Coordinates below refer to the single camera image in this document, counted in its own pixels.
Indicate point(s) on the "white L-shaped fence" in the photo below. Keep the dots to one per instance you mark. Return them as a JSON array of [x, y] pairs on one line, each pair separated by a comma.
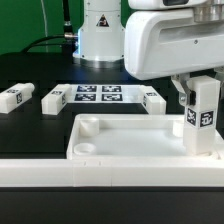
[[94, 171]]

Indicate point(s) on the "fiducial marker sheet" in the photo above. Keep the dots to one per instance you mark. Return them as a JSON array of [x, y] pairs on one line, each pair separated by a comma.
[[92, 93]]

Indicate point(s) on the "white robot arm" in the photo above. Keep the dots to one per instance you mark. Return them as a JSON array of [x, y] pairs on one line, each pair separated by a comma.
[[101, 37]]

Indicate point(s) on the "white desk top tray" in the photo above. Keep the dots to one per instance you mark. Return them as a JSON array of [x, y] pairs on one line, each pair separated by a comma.
[[127, 135]]

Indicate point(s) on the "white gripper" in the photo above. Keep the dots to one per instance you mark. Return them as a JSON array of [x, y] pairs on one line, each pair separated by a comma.
[[165, 43]]

